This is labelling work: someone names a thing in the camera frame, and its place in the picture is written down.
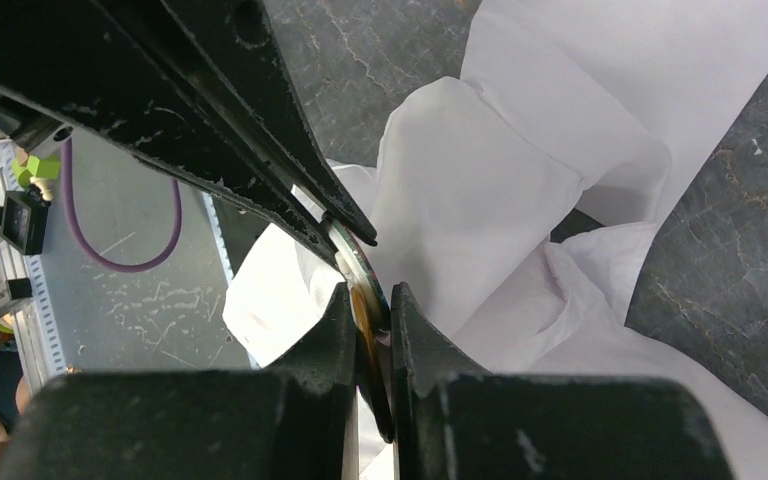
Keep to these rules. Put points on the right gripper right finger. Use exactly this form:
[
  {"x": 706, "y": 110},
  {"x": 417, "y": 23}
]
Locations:
[{"x": 456, "y": 420}]

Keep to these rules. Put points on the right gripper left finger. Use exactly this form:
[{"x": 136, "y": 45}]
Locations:
[{"x": 295, "y": 419}]

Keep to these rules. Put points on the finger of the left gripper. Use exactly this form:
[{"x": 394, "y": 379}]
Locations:
[
  {"x": 225, "y": 58},
  {"x": 72, "y": 62}
]

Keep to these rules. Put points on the yellow sunflower brooch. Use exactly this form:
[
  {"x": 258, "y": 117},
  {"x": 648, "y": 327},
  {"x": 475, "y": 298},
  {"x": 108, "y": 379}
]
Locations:
[{"x": 372, "y": 369}]

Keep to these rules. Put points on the white button shirt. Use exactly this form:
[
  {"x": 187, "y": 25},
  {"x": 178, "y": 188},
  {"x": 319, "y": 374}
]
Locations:
[{"x": 520, "y": 199}]

